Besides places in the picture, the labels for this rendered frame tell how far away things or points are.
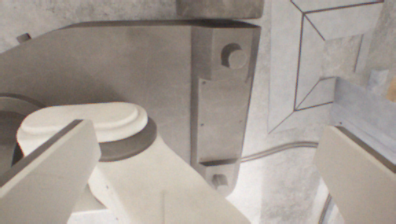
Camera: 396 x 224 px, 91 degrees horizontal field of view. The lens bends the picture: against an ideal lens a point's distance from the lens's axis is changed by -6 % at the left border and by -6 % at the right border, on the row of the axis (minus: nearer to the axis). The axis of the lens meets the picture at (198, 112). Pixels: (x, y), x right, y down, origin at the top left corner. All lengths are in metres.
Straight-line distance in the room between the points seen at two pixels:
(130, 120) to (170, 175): 0.11
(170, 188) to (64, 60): 0.33
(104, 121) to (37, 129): 0.10
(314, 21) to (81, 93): 0.68
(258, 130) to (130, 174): 0.61
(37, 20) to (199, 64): 0.44
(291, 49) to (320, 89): 0.22
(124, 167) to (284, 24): 0.59
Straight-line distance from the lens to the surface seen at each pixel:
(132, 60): 0.46
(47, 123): 0.40
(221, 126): 0.53
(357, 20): 0.87
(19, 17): 0.70
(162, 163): 0.33
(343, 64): 0.92
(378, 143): 0.86
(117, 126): 0.35
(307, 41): 0.76
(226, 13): 0.43
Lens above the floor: 0.61
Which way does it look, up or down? 59 degrees down
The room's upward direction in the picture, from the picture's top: 159 degrees clockwise
